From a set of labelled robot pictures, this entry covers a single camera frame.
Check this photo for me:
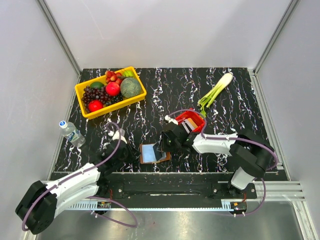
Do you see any red apple lower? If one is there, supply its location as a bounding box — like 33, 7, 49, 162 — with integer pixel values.
87, 99, 104, 113

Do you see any green celery stalk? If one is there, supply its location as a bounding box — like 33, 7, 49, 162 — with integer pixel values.
197, 73, 233, 117

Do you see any green cantaloupe melon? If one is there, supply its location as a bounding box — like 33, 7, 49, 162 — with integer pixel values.
120, 77, 142, 99

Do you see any yellow plastic fruit tray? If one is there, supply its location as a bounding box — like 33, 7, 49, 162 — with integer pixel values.
74, 66, 147, 120

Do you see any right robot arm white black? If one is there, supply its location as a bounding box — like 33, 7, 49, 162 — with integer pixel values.
159, 122, 279, 198

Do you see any red apple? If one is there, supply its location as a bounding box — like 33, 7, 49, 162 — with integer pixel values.
87, 99, 104, 113
105, 82, 121, 97

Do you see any dark green avocado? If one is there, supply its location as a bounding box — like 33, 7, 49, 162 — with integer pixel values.
90, 81, 105, 90

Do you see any red plastic card box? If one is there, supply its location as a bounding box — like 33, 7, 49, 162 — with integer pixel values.
175, 108, 205, 133

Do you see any grey silver credit card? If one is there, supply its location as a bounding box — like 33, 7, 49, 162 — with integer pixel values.
152, 141, 171, 162

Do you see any red apple upper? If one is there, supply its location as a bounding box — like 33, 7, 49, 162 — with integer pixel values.
105, 82, 121, 97

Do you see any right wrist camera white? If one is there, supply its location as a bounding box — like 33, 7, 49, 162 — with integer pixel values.
164, 115, 179, 125

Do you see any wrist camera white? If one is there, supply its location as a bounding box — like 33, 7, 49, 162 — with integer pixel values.
108, 128, 127, 144
164, 115, 179, 125

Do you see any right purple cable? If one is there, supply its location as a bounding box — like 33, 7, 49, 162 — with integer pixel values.
164, 109, 280, 217

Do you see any black marble pattern mat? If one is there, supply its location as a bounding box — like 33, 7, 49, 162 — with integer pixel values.
52, 67, 268, 174

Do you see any red lychee cluster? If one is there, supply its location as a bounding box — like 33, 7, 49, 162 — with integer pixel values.
105, 70, 123, 85

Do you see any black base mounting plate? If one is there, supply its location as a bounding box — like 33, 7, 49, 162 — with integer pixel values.
97, 181, 257, 200

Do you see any clear plastic water bottle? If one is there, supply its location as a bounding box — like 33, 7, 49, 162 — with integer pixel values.
59, 120, 86, 148

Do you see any brown leather card holder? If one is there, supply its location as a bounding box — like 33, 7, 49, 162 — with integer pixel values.
139, 142, 172, 164

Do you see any light blue credit card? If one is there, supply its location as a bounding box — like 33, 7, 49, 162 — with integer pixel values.
141, 144, 156, 164

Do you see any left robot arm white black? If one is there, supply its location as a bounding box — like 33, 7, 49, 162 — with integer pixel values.
15, 139, 141, 235

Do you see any dark purple grape bunch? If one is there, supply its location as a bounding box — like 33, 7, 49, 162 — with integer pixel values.
81, 86, 124, 113

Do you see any aluminium frame rail front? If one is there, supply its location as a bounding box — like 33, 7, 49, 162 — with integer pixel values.
33, 180, 306, 201

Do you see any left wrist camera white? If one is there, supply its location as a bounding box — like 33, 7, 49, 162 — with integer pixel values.
108, 128, 127, 144

